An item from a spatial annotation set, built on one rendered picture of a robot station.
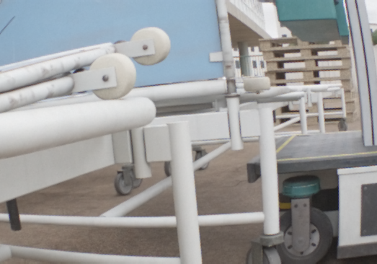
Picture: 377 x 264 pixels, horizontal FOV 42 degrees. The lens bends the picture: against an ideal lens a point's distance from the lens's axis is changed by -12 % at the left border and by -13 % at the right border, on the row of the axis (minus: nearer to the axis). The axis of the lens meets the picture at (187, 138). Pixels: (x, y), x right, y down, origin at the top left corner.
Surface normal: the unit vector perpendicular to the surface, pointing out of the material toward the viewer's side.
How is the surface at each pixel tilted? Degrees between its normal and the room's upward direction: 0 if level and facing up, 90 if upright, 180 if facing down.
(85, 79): 96
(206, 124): 90
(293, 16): 90
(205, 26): 90
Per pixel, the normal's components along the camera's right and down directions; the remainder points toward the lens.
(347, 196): -0.30, 0.10
